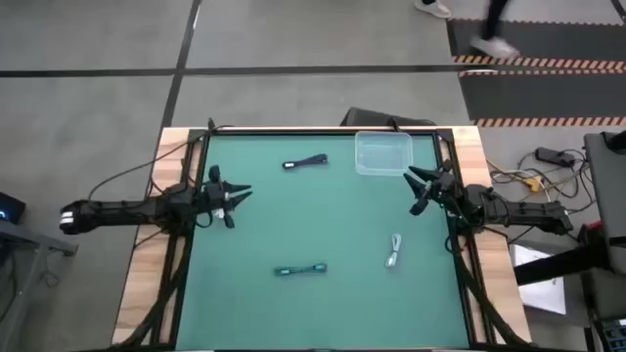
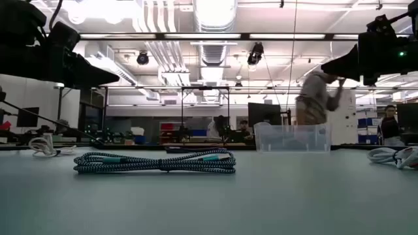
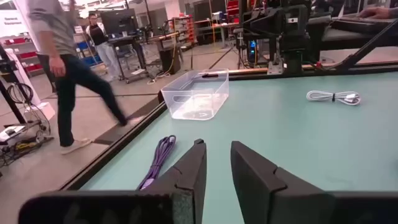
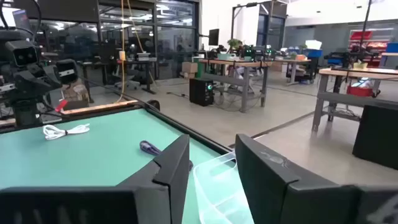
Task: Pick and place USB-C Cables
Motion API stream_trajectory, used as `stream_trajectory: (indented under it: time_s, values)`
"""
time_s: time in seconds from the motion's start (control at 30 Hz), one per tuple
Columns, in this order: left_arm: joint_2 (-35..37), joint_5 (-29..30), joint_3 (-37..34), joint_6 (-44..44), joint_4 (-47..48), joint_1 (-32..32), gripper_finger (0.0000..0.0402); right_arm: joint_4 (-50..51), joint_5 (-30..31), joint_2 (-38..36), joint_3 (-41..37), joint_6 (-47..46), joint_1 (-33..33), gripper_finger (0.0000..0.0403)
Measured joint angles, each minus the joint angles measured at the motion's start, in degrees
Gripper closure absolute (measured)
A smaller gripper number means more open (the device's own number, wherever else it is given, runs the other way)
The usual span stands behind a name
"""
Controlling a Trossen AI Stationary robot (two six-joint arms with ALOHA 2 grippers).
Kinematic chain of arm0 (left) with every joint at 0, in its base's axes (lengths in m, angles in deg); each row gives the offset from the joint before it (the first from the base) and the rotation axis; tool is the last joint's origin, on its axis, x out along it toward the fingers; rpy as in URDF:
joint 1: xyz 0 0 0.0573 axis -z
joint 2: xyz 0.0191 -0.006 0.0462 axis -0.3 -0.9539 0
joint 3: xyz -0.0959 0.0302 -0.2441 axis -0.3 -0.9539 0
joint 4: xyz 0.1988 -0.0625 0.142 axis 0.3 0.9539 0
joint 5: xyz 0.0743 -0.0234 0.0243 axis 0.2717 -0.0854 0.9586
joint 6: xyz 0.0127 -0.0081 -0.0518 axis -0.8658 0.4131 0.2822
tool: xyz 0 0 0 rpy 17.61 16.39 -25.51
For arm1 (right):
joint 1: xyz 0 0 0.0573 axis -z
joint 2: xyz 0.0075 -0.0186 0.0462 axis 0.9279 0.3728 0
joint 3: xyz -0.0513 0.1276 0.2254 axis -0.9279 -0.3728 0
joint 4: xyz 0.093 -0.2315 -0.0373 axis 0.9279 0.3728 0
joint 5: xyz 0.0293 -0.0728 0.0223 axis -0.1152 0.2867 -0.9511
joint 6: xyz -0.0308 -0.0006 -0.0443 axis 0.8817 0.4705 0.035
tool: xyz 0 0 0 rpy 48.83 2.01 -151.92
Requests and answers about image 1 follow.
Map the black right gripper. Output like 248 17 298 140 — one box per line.
403 159 465 216

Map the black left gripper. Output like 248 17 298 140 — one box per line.
200 165 254 230

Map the black USB-C cable bundle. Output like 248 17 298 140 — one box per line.
282 153 330 171

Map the teal braided USB-C cable bundle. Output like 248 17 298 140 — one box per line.
273 262 329 278

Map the clear plastic container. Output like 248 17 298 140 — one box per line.
354 130 415 177

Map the black chair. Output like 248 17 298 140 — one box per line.
339 106 437 128

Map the green table mat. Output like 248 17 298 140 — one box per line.
174 132 471 351

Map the black power brick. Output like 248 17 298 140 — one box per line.
534 146 577 168

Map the black floor mat hazard edge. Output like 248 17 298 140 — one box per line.
447 18 626 78
458 69 626 128

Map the person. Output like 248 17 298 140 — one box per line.
414 0 520 59

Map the white paper sheet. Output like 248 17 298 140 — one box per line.
511 242 567 316

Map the black stand beam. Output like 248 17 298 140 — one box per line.
513 242 612 287

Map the gray cart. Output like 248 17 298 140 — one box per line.
582 130 626 275

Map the gray side desk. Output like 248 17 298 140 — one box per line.
0 219 79 352

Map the black electronic device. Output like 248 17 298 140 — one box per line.
0 191 26 225

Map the black frame cable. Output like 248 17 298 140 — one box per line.
87 116 236 200

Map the black metal table frame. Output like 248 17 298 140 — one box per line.
114 125 532 352

